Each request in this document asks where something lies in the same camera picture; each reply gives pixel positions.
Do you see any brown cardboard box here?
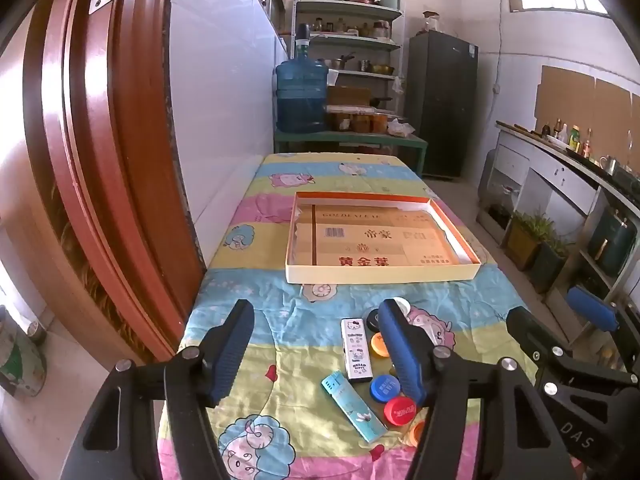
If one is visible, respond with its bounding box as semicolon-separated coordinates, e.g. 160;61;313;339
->
326;86;373;107

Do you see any blue water jug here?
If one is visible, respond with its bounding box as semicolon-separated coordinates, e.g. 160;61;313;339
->
272;24;330;133

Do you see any dark refrigerator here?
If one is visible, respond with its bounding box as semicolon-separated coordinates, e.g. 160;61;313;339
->
407;30;479;179

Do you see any green table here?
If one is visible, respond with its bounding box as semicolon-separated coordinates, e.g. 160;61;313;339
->
274;130;429;177

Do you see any cardboard wall panel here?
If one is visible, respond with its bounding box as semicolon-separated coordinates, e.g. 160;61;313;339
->
595;77;635;136
536;65;597;133

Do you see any red bottle cap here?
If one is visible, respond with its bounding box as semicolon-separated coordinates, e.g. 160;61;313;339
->
384;396;417;427

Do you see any red-brown wooden door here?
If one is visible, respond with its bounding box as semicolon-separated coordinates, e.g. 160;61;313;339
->
22;0;208;366

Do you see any teal lighter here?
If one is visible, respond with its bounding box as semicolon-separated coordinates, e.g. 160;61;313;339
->
321;372;388;443

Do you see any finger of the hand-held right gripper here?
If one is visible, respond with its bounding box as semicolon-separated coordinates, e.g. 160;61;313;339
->
566;285;640;361
505;305;627;387

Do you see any black gas stove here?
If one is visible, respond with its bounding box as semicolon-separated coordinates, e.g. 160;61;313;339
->
612;165;640;192

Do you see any white shelf rack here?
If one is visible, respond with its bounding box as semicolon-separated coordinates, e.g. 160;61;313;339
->
291;0;406;126

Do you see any potted plant dark planter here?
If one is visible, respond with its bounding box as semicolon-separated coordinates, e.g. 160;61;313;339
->
530;240;571;293

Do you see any potted plant brown planter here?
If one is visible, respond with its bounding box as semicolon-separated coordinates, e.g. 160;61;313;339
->
505;212;551;271

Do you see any gold printed cardboard sheet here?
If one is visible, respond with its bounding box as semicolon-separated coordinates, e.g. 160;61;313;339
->
294;202;461;267

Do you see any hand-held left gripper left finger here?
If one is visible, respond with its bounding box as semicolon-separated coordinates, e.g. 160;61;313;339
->
65;299;256;480

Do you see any grey kitchen counter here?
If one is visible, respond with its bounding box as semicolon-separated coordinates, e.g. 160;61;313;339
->
477;121;640;361

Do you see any wall cable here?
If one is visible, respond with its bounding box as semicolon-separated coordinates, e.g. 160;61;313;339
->
492;0;505;95

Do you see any dark green kitchen appliance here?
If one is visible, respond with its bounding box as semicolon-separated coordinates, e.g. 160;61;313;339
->
587;205;638;276

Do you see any blue bottle cap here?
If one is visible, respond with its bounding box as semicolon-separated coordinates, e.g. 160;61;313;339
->
370;375;402;404

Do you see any white cartoon printed lighter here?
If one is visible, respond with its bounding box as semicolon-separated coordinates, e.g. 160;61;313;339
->
341;318;375;383

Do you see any grey gas cylinder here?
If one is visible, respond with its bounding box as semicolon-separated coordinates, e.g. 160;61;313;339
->
479;150;498;211

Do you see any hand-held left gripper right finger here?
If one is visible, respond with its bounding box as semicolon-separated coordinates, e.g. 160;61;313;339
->
377;299;576;480

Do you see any cartoon sheep printed blanket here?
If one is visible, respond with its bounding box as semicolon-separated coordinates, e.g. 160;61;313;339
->
155;152;536;480

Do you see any old paint bucket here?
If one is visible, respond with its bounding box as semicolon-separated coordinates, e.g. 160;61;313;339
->
0;305;48;398

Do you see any shallow orange-rimmed cardboard box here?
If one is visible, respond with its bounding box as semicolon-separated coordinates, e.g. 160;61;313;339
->
285;191;482;285

